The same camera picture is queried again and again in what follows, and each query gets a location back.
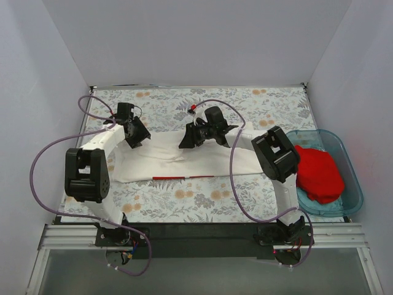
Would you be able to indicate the floral patterned table mat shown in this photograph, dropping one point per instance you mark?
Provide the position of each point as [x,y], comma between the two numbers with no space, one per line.
[201,199]

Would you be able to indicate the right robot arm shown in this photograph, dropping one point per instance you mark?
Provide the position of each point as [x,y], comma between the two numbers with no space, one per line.
[275,153]

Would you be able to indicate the white t-shirt red print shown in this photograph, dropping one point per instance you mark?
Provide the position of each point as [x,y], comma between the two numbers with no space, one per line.
[160,158]

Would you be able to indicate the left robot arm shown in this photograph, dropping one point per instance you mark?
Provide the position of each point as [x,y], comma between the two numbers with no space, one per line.
[86,173]

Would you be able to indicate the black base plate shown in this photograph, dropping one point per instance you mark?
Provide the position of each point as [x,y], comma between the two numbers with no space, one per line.
[221,240]

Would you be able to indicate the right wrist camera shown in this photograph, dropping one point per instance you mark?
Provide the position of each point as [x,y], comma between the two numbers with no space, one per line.
[196,112]

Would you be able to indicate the teal plastic bin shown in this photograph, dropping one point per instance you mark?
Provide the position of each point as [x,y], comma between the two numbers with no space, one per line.
[351,199]

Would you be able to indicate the aluminium frame rail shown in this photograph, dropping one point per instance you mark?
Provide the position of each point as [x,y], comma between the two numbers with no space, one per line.
[83,237]

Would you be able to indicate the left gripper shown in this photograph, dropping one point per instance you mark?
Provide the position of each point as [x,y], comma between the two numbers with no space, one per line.
[135,130]

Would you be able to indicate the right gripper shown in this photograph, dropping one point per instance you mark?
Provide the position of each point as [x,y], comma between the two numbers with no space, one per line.
[196,135]

